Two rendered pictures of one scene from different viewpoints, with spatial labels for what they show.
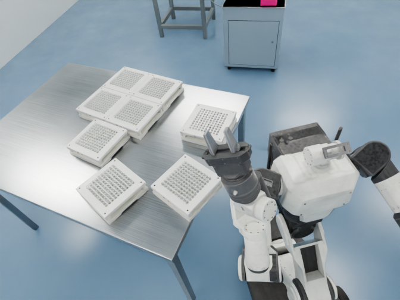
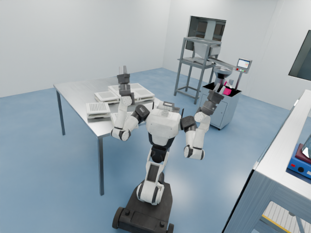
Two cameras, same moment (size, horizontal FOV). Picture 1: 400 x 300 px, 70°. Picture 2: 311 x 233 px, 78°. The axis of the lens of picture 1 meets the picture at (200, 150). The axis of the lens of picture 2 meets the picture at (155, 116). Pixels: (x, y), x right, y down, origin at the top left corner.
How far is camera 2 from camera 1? 108 cm
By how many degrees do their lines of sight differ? 25
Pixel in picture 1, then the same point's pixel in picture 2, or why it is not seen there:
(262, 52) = (215, 116)
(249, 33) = not seen: hidden behind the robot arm
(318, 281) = (151, 183)
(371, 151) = (188, 118)
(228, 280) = (123, 197)
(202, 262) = (118, 183)
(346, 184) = (170, 124)
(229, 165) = (121, 78)
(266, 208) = (126, 99)
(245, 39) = not seen: hidden behind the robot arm
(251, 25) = not seen: hidden behind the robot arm
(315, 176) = (160, 115)
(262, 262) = (118, 123)
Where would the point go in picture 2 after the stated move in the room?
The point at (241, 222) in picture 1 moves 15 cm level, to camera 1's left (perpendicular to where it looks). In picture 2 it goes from (120, 107) to (103, 103)
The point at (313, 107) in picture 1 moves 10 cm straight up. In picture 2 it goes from (229, 153) to (230, 149)
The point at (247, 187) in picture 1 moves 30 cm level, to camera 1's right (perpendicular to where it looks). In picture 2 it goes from (123, 88) to (161, 97)
